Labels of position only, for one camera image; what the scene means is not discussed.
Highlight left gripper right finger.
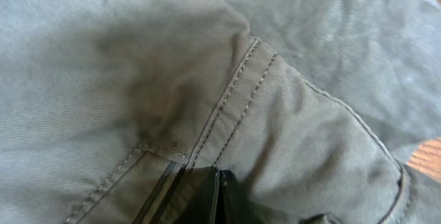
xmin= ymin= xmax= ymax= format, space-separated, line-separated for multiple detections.
xmin=218 ymin=170 xmax=263 ymax=224

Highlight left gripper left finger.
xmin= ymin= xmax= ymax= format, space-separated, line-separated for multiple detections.
xmin=134 ymin=161 xmax=220 ymax=224

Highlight grey shorts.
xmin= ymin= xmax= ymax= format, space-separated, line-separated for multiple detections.
xmin=1 ymin=0 xmax=440 ymax=223

